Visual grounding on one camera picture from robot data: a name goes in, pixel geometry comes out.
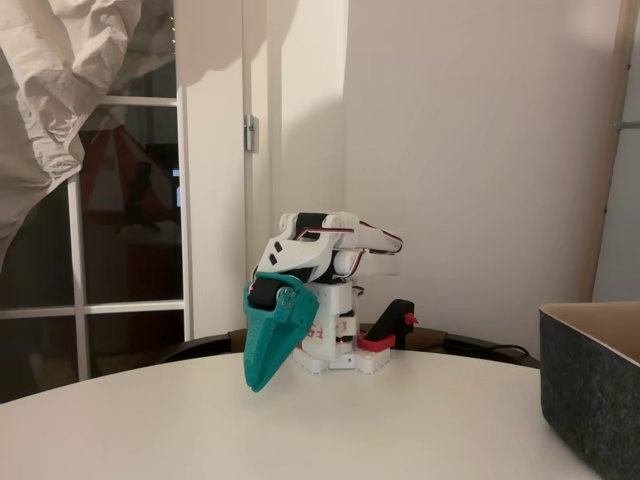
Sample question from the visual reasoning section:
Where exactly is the yellow F5 sticker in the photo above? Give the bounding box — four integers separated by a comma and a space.
303, 322, 331, 346

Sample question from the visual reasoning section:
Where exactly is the metal door hinge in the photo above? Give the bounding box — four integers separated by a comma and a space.
243, 113, 261, 154

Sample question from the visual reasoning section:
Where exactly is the red white black servo cable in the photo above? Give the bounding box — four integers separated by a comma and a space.
333, 248, 371, 281
293, 225, 362, 246

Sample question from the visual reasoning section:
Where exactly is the light wooden shelf post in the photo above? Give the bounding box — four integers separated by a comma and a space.
575, 0, 640, 304

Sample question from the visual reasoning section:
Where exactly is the black red table clamp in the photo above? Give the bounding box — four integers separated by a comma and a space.
355, 298, 419, 354

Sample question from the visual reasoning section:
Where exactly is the dark grey felt bin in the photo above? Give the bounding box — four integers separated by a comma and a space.
538, 302, 640, 480

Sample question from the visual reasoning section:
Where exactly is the thin black cable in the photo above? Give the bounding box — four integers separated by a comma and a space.
417, 337, 540, 369

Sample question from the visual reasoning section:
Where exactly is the beige crumpled curtain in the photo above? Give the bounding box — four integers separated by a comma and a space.
0, 0, 176, 266

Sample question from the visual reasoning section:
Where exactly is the grey shelf back panel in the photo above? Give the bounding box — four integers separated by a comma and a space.
593, 19, 640, 304

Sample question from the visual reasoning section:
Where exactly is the dark wooden chair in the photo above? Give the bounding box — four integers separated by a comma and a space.
158, 323, 541, 369

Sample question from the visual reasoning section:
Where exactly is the white glazed door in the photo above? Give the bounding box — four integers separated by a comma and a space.
0, 0, 195, 401

